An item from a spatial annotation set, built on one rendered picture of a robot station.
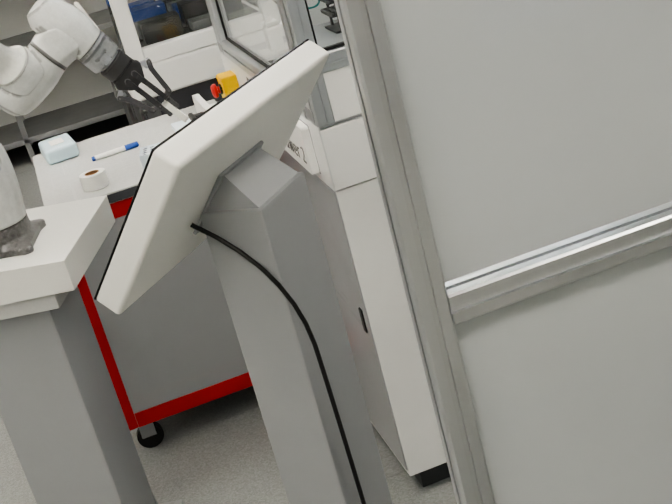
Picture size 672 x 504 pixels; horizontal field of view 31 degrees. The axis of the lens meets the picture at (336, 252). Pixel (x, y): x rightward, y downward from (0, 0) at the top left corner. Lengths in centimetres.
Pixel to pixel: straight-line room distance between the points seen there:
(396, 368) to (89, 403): 70
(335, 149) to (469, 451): 115
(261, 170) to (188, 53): 186
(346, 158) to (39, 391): 86
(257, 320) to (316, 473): 31
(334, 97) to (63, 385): 88
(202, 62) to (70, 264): 140
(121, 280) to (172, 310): 141
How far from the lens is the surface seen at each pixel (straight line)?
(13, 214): 265
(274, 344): 200
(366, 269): 262
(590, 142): 143
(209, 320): 328
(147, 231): 177
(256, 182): 193
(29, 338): 269
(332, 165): 252
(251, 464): 321
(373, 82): 129
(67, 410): 276
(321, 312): 204
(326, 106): 249
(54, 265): 253
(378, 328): 268
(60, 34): 287
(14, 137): 682
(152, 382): 333
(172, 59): 379
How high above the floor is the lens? 164
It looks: 22 degrees down
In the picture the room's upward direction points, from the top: 15 degrees counter-clockwise
